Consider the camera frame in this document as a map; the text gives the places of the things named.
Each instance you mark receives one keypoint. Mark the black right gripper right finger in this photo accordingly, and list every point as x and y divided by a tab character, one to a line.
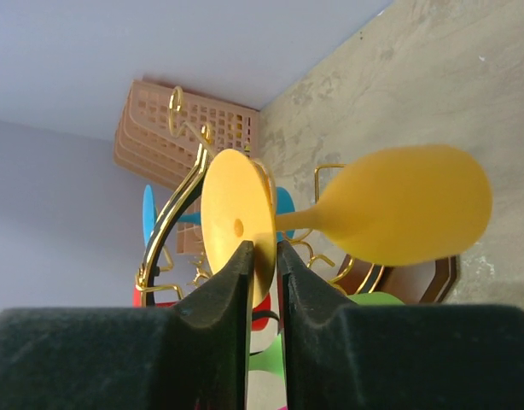
339	355

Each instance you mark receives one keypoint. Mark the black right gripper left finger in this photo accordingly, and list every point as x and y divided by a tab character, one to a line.
192	355

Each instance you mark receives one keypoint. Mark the green wine glass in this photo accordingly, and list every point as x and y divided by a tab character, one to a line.
270	359

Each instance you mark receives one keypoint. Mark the yellow wine glass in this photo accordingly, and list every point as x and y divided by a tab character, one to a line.
395	207

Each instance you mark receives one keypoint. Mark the red wine glass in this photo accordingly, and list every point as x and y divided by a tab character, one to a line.
261	314

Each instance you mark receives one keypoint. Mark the blue wine glass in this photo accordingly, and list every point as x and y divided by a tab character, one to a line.
285	205

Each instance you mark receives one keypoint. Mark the pink plastic file organizer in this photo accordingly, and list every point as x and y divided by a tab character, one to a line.
143	142

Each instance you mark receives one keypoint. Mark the gold wire wine glass rack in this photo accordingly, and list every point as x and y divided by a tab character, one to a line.
354	276

